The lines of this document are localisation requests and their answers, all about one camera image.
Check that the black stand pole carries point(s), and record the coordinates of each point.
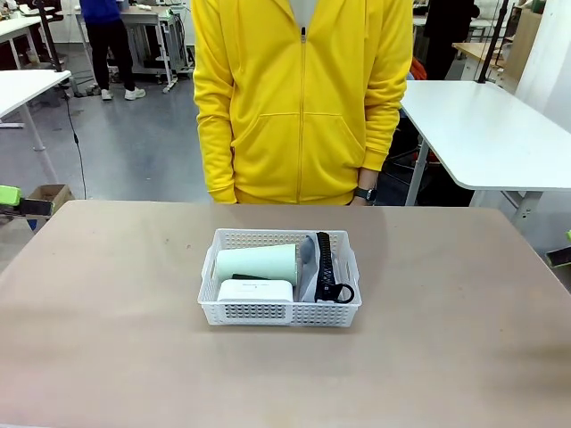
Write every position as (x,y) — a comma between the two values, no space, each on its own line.
(50,40)
(493,40)

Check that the white perforated plastic basket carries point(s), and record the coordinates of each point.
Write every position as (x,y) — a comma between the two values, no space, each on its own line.
(250,315)

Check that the person's left forearm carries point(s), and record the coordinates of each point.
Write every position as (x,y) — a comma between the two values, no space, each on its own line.
(379,142)

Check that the wooden top table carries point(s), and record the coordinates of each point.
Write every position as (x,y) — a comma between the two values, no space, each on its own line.
(475,51)

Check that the person in yellow hoodie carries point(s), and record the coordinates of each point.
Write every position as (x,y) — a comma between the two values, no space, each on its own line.
(299,111)

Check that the dark wrist watch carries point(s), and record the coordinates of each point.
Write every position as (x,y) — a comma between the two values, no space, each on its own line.
(366,193)

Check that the grey cloth item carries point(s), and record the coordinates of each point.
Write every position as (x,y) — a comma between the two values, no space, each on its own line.
(308,252)

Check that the person in blue top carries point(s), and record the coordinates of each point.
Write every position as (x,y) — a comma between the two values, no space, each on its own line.
(111,44)

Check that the large white table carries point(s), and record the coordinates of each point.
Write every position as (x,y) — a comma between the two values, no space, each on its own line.
(482,129)

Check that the small cardboard box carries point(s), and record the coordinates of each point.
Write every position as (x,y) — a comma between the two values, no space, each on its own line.
(60,194)

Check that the person's left hand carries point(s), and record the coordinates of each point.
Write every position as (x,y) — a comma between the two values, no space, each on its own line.
(362,202)

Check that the grey metal frame desk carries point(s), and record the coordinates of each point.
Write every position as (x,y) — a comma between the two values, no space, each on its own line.
(156,40)

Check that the white rounded box device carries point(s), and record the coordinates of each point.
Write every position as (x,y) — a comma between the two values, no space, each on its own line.
(254,292)

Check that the tall cardboard panel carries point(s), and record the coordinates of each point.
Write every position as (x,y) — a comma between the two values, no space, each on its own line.
(522,44)

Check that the person in black clothes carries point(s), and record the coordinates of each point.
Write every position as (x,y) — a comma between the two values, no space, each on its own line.
(446,35)

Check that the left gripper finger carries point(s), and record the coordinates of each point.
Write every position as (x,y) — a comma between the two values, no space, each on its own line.
(35,208)
(10,195)

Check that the light green plastic cup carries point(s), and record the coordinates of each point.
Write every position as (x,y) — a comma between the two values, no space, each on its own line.
(259,263)

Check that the person's right forearm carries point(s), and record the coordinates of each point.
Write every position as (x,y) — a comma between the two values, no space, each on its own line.
(216,165)

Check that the white desk with leg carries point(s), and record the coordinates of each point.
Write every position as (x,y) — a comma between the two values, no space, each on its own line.
(27,87)

